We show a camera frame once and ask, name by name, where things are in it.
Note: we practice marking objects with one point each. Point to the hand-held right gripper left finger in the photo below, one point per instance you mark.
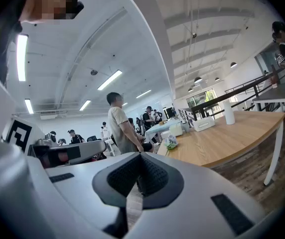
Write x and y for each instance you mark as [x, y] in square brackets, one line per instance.
[77, 183]

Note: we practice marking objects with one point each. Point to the white tissue box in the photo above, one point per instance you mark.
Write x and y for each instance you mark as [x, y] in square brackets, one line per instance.
[203, 124]

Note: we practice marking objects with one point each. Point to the white table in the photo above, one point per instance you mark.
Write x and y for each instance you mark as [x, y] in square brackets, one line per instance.
[161, 126]

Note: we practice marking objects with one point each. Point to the large glass window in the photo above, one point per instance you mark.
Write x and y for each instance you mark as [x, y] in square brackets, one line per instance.
[202, 96]

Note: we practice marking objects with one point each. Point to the black head-mounted camera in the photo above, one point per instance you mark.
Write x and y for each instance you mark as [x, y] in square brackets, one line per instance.
[79, 7]

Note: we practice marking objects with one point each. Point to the ceiling tube light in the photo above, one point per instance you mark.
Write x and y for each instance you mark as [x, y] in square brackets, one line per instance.
[143, 93]
[29, 106]
[109, 80]
[22, 57]
[85, 105]

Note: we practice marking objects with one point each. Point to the round ceiling detector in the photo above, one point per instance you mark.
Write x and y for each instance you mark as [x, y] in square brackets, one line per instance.
[94, 72]

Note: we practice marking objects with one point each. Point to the white vase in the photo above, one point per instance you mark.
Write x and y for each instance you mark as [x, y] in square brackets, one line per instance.
[229, 113]

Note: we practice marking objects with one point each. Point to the teal cup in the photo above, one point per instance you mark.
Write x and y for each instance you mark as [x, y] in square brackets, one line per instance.
[185, 127]

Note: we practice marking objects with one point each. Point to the black pendant lamp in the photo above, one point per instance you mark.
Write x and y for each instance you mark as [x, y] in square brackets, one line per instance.
[233, 65]
[190, 90]
[217, 79]
[197, 80]

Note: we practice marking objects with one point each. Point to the person's head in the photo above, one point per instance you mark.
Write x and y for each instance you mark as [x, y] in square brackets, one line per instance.
[45, 1]

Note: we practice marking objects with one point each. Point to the wooden table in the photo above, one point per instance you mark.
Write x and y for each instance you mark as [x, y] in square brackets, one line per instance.
[219, 143]

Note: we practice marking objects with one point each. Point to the dark grey table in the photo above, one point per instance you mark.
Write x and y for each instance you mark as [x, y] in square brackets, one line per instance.
[277, 92]

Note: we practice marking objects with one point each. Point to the person's black shirt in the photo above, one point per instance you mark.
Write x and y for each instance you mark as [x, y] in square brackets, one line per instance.
[0, 48]

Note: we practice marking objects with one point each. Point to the white ceiling air conditioner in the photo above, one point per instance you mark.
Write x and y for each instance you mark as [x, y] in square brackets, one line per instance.
[47, 116]

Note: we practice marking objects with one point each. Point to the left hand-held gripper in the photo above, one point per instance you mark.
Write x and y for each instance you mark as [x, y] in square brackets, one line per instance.
[19, 136]

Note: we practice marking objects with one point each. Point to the silver hanging ball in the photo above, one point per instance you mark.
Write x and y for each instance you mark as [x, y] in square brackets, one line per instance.
[194, 35]

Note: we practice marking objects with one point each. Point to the black metal railing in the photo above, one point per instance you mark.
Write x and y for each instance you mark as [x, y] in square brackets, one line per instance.
[204, 107]

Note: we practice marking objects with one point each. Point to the cream storage box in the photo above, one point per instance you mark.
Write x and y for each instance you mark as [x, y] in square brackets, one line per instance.
[176, 130]

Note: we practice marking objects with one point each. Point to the blue flowers bouquet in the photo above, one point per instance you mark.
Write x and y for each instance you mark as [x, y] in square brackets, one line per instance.
[171, 142]

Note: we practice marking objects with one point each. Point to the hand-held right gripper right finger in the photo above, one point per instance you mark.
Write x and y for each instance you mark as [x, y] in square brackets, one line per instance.
[194, 183]

